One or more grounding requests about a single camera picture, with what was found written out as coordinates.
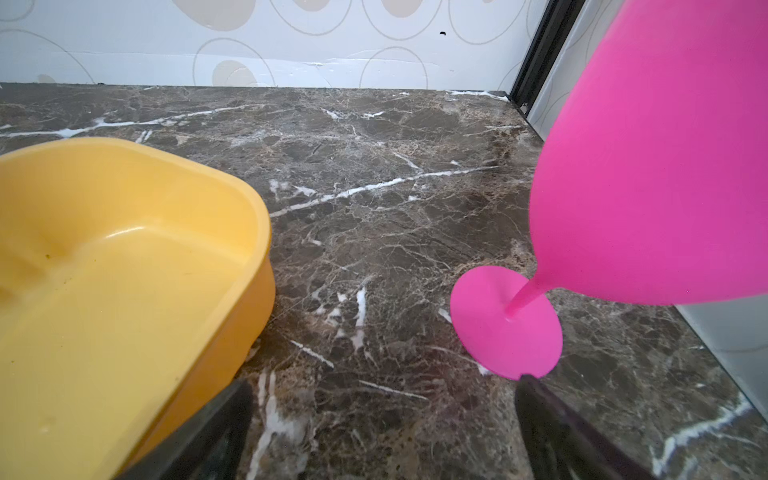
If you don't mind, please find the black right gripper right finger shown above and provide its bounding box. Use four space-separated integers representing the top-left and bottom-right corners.
514 375 654 479

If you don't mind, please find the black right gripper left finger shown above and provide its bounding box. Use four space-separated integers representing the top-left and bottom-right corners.
118 380 253 480

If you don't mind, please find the right yellow plastic bin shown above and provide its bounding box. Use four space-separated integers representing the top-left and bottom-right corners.
1 137 276 479

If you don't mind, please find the pink plastic goblet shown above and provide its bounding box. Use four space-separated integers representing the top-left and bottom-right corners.
449 1 767 380

